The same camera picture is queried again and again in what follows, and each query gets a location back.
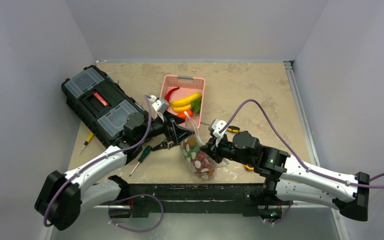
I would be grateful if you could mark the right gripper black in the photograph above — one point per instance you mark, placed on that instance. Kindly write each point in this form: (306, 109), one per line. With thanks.
(214, 151)

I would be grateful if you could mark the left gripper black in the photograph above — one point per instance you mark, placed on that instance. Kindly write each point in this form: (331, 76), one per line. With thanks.
(177, 133)

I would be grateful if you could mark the red toy grape bunch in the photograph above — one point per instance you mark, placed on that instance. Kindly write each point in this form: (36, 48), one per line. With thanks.
(204, 166)

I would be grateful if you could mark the clear zip top bag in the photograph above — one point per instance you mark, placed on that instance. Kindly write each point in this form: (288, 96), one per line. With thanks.
(190, 149)

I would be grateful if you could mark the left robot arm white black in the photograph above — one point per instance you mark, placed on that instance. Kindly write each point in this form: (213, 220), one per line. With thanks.
(64, 195)

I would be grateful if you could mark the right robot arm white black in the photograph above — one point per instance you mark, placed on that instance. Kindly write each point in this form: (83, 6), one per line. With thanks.
(287, 180)

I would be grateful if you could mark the black pliers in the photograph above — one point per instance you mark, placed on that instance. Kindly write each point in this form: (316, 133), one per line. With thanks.
(162, 145)

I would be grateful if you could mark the orange toy carrot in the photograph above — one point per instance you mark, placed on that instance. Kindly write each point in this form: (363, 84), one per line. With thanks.
(184, 114)

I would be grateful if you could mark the yellow toy banana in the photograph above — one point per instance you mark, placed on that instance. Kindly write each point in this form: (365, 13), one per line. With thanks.
(184, 104)

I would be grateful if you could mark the black yellow screwdriver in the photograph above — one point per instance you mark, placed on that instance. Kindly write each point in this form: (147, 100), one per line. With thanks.
(231, 128)

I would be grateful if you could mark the red toy chili pepper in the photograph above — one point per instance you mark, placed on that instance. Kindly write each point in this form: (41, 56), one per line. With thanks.
(170, 92)

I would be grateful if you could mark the orange tape measure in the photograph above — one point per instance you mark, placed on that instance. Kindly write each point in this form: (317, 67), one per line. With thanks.
(249, 168)

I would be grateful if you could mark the pink plastic basket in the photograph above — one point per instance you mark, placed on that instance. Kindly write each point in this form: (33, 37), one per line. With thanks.
(188, 85)

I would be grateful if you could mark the black tool box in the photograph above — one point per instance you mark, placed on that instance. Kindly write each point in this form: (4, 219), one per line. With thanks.
(103, 107)

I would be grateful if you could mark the small yellow screwdriver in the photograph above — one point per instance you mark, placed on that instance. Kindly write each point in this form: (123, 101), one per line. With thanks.
(86, 142)

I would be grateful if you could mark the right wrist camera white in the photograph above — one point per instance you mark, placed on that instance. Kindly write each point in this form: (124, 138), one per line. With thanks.
(217, 130)

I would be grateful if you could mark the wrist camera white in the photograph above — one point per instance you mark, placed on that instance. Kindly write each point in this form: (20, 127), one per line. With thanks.
(160, 105)
(217, 130)

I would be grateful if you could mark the green handled screwdriver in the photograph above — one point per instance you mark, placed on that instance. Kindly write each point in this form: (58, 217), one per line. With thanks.
(144, 154)

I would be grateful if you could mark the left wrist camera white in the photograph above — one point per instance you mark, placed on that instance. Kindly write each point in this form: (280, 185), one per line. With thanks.
(160, 105)

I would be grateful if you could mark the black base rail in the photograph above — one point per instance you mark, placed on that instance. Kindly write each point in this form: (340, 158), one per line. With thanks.
(246, 199)

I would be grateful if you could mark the aluminium frame rail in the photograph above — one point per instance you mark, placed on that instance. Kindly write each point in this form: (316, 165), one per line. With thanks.
(288, 65)

